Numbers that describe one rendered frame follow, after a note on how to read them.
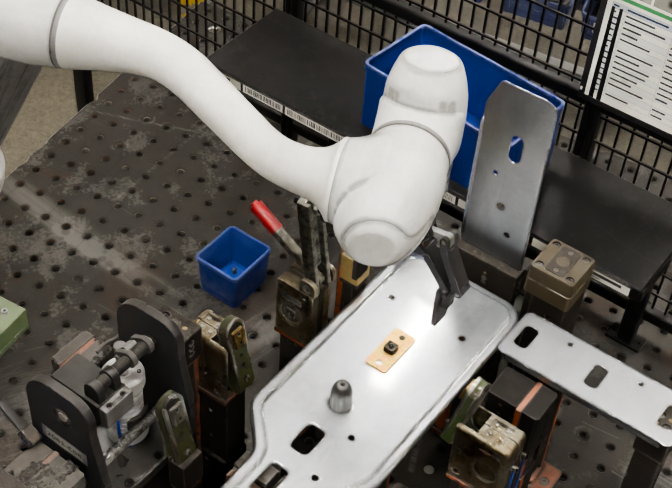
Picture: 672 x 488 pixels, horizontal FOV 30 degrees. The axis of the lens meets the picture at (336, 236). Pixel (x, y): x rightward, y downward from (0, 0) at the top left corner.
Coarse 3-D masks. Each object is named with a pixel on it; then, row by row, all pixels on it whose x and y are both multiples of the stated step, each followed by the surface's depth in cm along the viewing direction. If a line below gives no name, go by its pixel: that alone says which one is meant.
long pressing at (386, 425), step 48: (384, 288) 196; (432, 288) 196; (480, 288) 198; (336, 336) 188; (384, 336) 189; (432, 336) 190; (480, 336) 190; (288, 384) 182; (384, 384) 183; (432, 384) 183; (288, 432) 176; (336, 432) 176; (384, 432) 177; (240, 480) 169; (288, 480) 170; (336, 480) 170; (384, 480) 172
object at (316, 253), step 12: (300, 204) 177; (312, 204) 178; (300, 216) 179; (312, 216) 180; (300, 228) 180; (312, 228) 179; (324, 228) 182; (312, 240) 181; (324, 240) 184; (312, 252) 182; (324, 252) 185; (312, 264) 184; (324, 264) 187; (312, 276) 185; (324, 276) 188
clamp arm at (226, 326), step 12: (228, 324) 175; (240, 324) 177; (228, 336) 175; (240, 336) 176; (228, 348) 176; (240, 348) 178; (228, 360) 178; (240, 360) 179; (228, 372) 180; (240, 372) 180; (252, 372) 183; (228, 384) 182; (240, 384) 181
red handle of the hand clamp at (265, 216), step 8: (256, 200) 187; (256, 208) 186; (264, 208) 186; (256, 216) 187; (264, 216) 186; (272, 216) 187; (264, 224) 187; (272, 224) 186; (280, 224) 187; (272, 232) 187; (280, 232) 187; (280, 240) 187; (288, 240) 187; (288, 248) 187; (296, 248) 187; (296, 256) 187; (320, 272) 188; (320, 280) 187
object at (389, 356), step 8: (392, 336) 189; (408, 336) 189; (384, 344) 187; (400, 344) 188; (408, 344) 188; (376, 352) 186; (384, 352) 186; (392, 352) 186; (400, 352) 187; (368, 360) 185; (376, 360) 185; (384, 360) 185; (392, 360) 185; (376, 368) 184; (384, 368) 184
